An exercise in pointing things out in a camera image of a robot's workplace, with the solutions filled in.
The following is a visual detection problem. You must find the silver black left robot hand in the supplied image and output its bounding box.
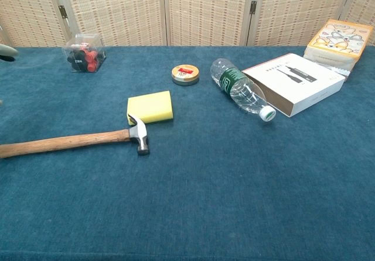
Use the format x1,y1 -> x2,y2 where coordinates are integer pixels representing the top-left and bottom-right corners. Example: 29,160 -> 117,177
0,43 -> 19,63

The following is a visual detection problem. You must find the wooden handle claw hammer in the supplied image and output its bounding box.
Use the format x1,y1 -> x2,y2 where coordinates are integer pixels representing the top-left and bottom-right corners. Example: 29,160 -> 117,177
0,114 -> 151,159

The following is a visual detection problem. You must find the yellow sponge block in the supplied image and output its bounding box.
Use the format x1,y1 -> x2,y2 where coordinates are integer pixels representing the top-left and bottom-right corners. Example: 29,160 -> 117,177
126,90 -> 174,126

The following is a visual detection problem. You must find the woven folding screen panel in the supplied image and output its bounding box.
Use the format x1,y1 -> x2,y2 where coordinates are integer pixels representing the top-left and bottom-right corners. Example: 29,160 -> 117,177
162,0 -> 258,47
247,0 -> 357,47
339,0 -> 375,32
52,0 -> 169,47
0,0 -> 70,50

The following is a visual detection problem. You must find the clear box of caps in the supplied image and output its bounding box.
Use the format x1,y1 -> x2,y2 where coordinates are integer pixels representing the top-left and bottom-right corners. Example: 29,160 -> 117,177
62,33 -> 107,74

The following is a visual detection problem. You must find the round gold tin red label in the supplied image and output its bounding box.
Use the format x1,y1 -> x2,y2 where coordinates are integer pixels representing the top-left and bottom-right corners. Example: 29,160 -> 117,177
171,64 -> 200,87

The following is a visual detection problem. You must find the clear water bottle green label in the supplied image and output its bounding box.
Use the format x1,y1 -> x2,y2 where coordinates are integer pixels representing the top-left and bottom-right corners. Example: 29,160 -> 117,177
210,57 -> 277,123

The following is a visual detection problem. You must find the blue tablecloth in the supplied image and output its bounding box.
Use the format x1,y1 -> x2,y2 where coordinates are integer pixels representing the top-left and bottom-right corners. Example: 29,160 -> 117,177
0,46 -> 375,261

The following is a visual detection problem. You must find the flat white cardboard box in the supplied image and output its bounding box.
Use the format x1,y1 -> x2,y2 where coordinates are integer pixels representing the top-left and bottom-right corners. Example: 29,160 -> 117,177
241,53 -> 346,118

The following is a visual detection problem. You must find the cartoon print tissue pack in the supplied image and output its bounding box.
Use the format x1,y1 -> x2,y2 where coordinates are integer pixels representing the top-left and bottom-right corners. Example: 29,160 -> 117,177
303,18 -> 374,82

